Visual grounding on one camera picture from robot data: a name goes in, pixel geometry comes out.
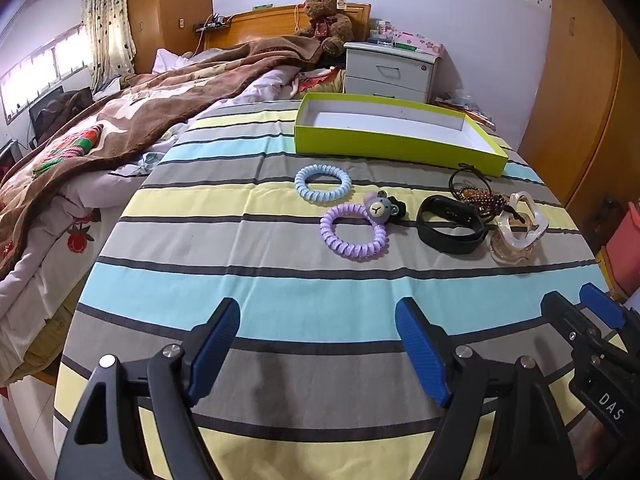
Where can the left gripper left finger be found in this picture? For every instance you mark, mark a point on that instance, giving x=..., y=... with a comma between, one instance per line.
x=105, y=438

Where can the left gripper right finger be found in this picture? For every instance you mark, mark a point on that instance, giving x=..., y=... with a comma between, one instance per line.
x=527, y=440

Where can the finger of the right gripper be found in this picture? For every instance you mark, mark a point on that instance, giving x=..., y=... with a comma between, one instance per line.
x=567, y=319
x=602, y=305

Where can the clear gold hair claw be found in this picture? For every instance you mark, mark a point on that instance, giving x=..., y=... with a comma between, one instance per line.
x=519, y=228

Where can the black wristband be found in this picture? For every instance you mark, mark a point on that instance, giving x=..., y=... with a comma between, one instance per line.
x=449, y=226

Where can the black hair tie pink charm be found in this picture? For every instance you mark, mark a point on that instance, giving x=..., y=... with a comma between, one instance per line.
x=467, y=180

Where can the red pink container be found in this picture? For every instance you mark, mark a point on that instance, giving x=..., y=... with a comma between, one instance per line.
x=623, y=251

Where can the wooden door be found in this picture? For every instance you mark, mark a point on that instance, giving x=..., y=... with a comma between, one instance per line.
x=582, y=137

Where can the white floral duvet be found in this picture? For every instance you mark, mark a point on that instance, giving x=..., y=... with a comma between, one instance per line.
x=38, y=297

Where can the green tray box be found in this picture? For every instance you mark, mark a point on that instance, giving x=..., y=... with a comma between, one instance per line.
x=333, y=124

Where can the brown fleece blanket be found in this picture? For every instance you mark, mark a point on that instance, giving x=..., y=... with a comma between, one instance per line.
x=132, y=120

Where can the pink floral box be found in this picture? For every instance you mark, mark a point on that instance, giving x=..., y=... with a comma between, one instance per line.
x=417, y=43

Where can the grey bedside drawer cabinet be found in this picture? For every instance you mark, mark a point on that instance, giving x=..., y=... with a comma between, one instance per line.
x=374, y=70

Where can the brown teddy bear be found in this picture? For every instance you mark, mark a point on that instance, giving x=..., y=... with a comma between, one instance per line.
x=329, y=24

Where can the floral curtain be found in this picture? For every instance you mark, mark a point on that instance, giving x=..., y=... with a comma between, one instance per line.
x=107, y=28

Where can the wooden headboard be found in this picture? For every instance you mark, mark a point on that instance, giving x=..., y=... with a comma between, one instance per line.
x=277, y=21

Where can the wooden wardrobe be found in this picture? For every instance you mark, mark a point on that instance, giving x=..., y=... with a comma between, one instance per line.
x=168, y=24

